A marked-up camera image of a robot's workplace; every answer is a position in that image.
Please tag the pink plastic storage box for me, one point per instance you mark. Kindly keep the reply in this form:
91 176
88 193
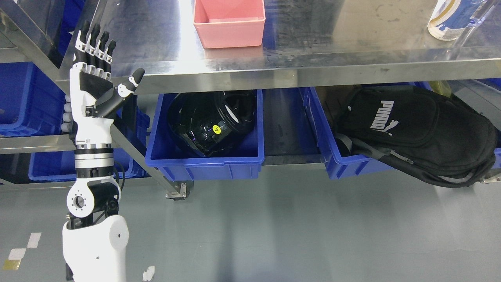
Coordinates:
229 23

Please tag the stainless steel table shelf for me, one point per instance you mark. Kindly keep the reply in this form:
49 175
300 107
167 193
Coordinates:
305 43

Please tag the black Puma backpack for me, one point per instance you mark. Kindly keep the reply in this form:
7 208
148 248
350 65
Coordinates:
436 139

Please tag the blue white bottle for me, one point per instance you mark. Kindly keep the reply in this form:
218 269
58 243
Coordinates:
450 18

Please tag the blue bin under backpack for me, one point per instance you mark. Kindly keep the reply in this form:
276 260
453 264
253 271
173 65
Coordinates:
338 160

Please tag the blue bin lower left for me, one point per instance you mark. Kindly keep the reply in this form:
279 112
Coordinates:
59 166

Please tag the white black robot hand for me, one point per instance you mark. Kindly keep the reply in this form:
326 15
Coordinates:
94 99

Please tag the black glossy helmet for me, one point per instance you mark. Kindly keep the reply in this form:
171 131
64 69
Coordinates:
211 124

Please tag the blue bin with helmet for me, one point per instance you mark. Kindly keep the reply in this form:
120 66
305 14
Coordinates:
243 162

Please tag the blue bin far left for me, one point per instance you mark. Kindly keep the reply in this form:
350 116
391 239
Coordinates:
30 103

